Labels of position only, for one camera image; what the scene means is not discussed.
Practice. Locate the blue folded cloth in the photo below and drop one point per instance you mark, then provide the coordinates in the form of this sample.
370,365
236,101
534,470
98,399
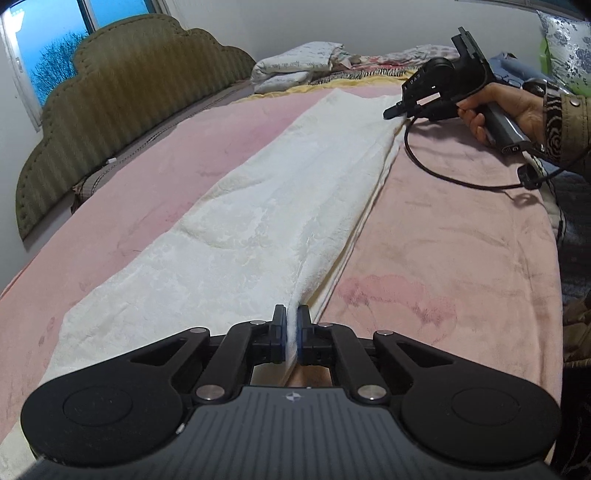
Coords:
511,71

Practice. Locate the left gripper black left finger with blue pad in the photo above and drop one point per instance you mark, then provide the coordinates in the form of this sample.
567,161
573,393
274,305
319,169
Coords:
131,405

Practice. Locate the blue floral cushion green trim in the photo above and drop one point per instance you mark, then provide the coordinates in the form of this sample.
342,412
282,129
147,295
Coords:
567,50

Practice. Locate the person's right hand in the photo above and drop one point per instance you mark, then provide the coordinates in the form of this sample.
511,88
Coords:
526,109

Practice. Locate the camouflage jacket sleeve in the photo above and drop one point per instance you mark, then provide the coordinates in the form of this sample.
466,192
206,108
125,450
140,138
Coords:
567,131

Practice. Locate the white textured pants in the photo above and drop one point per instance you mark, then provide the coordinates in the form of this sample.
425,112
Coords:
238,209

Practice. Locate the olive green padded headboard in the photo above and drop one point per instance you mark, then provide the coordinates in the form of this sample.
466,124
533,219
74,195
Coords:
131,76

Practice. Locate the yellow patterned quilt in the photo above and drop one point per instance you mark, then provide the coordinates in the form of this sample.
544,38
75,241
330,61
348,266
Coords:
401,65

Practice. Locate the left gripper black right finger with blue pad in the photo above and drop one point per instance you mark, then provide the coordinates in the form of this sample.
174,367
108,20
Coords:
457,410

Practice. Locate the window with blue view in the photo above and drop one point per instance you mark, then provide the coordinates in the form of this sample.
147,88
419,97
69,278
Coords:
42,36

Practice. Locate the pink bed blanket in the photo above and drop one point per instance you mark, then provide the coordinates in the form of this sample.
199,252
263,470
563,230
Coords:
450,259

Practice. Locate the white floral folded pillow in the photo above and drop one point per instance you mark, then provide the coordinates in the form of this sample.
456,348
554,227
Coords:
295,67

